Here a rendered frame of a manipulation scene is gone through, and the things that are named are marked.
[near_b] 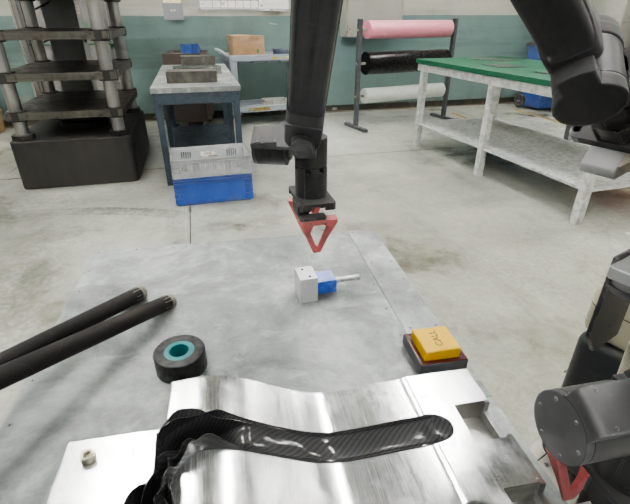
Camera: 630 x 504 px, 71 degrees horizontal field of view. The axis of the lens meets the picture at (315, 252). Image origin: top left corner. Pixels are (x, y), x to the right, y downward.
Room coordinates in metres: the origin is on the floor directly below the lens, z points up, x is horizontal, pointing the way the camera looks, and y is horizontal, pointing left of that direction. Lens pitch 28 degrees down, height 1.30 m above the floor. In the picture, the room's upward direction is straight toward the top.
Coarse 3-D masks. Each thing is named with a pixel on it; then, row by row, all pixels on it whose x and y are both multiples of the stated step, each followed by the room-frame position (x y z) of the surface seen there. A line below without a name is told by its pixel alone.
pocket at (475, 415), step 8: (456, 408) 0.38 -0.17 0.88; (464, 408) 0.39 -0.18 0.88; (472, 408) 0.39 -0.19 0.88; (480, 408) 0.39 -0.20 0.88; (464, 416) 0.39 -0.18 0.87; (472, 416) 0.39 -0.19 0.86; (480, 416) 0.39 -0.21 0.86; (488, 416) 0.38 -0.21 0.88; (472, 424) 0.38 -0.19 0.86; (480, 424) 0.38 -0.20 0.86; (488, 424) 0.37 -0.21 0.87; (496, 424) 0.37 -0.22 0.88; (472, 432) 0.37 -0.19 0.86; (480, 432) 0.37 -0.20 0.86; (488, 432) 0.37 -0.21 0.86; (496, 432) 0.36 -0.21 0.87; (480, 440) 0.35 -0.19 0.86
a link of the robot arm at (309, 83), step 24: (312, 0) 0.53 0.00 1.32; (336, 0) 0.52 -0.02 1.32; (312, 24) 0.55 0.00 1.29; (336, 24) 0.55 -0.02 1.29; (312, 48) 0.57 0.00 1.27; (288, 72) 0.62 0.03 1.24; (312, 72) 0.60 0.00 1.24; (288, 96) 0.64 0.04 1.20; (312, 96) 0.63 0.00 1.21; (288, 120) 0.66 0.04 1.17; (312, 120) 0.65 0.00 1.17; (288, 144) 0.69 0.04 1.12
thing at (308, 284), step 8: (296, 272) 0.76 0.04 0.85; (304, 272) 0.75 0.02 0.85; (312, 272) 0.75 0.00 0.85; (320, 272) 0.78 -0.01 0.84; (328, 272) 0.78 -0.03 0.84; (296, 280) 0.75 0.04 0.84; (304, 280) 0.73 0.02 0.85; (312, 280) 0.73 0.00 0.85; (320, 280) 0.75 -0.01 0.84; (328, 280) 0.75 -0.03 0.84; (336, 280) 0.75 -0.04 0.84; (344, 280) 0.77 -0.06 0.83; (352, 280) 0.77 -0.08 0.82; (296, 288) 0.76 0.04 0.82; (304, 288) 0.73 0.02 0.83; (312, 288) 0.73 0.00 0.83; (320, 288) 0.74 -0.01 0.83; (328, 288) 0.74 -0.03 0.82; (304, 296) 0.73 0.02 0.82; (312, 296) 0.73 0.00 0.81
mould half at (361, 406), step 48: (192, 384) 0.37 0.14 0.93; (240, 384) 0.38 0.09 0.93; (384, 384) 0.42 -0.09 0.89; (432, 384) 0.42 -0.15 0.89; (144, 432) 0.37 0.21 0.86; (96, 480) 0.31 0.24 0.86; (144, 480) 0.31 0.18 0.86; (192, 480) 0.25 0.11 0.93; (240, 480) 0.26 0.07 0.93; (288, 480) 0.28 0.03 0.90; (336, 480) 0.29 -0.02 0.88; (384, 480) 0.29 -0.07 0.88; (432, 480) 0.29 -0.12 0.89; (480, 480) 0.29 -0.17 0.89; (528, 480) 0.29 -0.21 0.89
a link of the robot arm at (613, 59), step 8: (608, 40) 0.55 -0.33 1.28; (616, 40) 0.56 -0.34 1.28; (608, 48) 0.55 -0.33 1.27; (616, 48) 0.55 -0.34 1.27; (600, 56) 0.54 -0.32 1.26; (608, 56) 0.54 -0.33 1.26; (616, 56) 0.54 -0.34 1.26; (624, 56) 0.57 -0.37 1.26; (600, 64) 0.53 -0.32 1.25; (608, 64) 0.53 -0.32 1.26; (616, 64) 0.53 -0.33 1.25; (624, 64) 0.54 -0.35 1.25; (616, 72) 0.52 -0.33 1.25; (624, 72) 0.53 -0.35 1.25; (552, 80) 0.57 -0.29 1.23; (552, 88) 0.57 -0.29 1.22; (552, 96) 0.56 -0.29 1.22; (552, 112) 0.58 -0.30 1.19
